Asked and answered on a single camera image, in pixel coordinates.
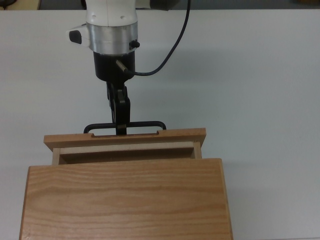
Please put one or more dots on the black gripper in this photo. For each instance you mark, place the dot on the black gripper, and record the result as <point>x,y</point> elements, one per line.
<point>107,67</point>

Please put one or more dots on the wooden drawer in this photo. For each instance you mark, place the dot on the wooden drawer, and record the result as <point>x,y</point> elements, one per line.
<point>75,141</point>

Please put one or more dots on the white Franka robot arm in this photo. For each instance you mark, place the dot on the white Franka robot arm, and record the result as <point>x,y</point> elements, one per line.
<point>110,15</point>

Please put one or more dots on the wooden cabinet box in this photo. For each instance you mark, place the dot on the wooden cabinet box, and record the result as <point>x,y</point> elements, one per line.
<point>125,200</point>

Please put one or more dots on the tan wooden desk edge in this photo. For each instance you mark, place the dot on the tan wooden desk edge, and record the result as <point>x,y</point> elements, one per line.
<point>25,4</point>

